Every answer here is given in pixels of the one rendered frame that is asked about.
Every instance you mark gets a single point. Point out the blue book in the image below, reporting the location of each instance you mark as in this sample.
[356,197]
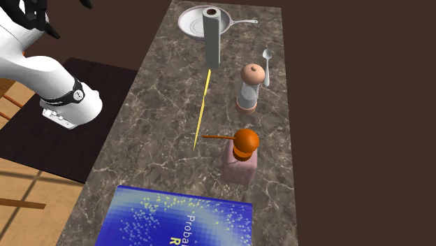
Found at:
[153,221]

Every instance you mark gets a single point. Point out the white frying pan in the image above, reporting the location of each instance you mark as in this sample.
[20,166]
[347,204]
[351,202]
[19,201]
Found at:
[190,25]

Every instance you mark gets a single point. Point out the wooden and clear pepper mill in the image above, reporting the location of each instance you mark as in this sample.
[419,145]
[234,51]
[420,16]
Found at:
[250,95]

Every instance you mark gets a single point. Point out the thin yellow stick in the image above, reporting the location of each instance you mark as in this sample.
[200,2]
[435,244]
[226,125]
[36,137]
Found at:
[202,105]

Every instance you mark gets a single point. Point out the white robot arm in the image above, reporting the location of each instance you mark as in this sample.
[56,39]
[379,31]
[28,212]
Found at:
[34,71]

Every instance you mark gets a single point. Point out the dark robot stand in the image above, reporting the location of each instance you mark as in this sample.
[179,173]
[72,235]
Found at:
[68,146]

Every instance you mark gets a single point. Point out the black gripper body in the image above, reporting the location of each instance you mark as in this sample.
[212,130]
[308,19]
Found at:
[10,6]

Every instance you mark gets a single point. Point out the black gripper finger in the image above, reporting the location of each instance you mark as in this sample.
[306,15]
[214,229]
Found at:
[86,3]
[35,17]

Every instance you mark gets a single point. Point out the silver spoon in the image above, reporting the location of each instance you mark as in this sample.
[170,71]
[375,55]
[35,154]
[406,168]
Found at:
[266,54]

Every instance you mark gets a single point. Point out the grey paper towel roll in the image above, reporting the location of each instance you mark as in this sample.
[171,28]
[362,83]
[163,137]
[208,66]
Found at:
[213,44]

